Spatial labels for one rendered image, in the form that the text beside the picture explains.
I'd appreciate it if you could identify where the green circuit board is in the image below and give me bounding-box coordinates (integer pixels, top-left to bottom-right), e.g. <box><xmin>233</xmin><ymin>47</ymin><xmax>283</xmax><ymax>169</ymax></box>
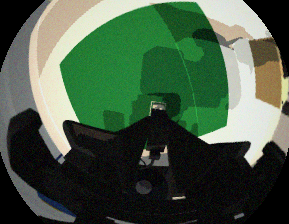
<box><xmin>59</xmin><ymin>2</ymin><xmax>229</xmax><ymax>137</ymax></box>

